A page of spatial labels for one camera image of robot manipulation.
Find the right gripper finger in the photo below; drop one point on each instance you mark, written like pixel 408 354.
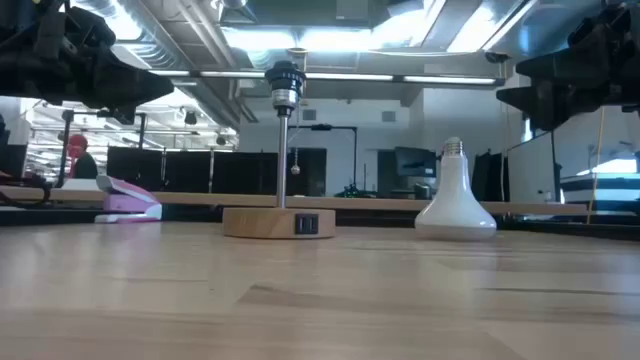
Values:
pixel 565 64
pixel 555 102

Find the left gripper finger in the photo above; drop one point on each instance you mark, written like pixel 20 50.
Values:
pixel 122 115
pixel 130 85

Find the wooden base table lamp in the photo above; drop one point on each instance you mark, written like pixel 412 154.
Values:
pixel 280 225

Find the person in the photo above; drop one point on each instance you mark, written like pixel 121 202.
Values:
pixel 82 165

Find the white rolling whiteboard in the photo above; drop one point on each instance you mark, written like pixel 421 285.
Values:
pixel 530 170

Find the pink and white stapler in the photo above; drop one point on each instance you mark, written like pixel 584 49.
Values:
pixel 127 202

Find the white storage shelves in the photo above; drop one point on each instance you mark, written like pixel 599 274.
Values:
pixel 600 187

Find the black partition panels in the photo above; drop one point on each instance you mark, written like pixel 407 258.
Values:
pixel 200 172

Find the black standing panel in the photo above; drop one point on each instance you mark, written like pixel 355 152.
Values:
pixel 487 175

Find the black computer monitor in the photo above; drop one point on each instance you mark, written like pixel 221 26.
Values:
pixel 415 161

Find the light wooden desk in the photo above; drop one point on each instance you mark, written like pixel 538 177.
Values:
pixel 375 203

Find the black ceiling camera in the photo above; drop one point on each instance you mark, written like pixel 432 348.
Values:
pixel 497 57

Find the black gantry frame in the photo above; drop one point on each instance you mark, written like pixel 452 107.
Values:
pixel 64 150
pixel 325 127

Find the grey wall speaker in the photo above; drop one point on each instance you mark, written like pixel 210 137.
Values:
pixel 309 115
pixel 389 116

